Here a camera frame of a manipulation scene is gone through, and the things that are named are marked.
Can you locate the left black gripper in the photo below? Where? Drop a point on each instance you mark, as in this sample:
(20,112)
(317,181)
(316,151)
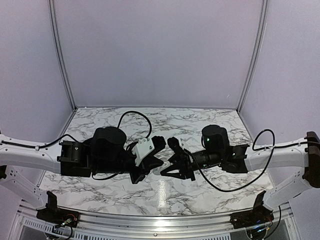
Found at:
(150,163)

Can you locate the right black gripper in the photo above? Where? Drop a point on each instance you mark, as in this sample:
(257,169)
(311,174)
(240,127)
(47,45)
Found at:
(188,166)

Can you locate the white earbud charging case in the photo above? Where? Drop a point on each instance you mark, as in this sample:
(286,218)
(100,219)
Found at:
(157,171)

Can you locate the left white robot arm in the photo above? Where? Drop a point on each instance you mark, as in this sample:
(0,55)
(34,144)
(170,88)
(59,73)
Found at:
(35,155)

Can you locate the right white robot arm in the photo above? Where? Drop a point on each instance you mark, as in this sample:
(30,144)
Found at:
(303,152)

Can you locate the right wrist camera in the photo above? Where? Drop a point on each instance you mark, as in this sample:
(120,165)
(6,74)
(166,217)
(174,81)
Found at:
(178,145)

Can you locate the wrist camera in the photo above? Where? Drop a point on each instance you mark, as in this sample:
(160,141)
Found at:
(178,145)
(146,146)

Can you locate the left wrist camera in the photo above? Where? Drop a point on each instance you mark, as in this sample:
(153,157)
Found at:
(146,146)

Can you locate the aluminium front rail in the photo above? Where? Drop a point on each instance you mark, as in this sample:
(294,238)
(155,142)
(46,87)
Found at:
(217,226)

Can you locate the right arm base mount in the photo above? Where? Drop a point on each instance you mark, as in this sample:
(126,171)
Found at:
(259,214)

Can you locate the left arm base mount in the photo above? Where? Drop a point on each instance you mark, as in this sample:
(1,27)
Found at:
(56,215)

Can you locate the right aluminium corner post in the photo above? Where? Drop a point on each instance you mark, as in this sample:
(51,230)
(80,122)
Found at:
(255,54)

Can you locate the aluminium corner post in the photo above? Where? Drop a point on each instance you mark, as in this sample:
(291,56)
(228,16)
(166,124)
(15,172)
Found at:
(255,54)
(59,54)

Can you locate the left aluminium corner post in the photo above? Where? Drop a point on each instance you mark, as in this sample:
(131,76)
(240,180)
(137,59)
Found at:
(59,54)

